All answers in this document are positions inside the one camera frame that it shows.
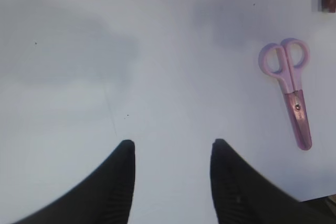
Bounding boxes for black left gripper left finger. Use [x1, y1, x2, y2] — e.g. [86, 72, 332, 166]
[19, 140, 135, 223]

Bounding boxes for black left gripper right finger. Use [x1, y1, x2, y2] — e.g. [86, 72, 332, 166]
[211, 139, 335, 223]

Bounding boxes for pink handled scissors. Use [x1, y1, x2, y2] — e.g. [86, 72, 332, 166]
[258, 38, 312, 151]

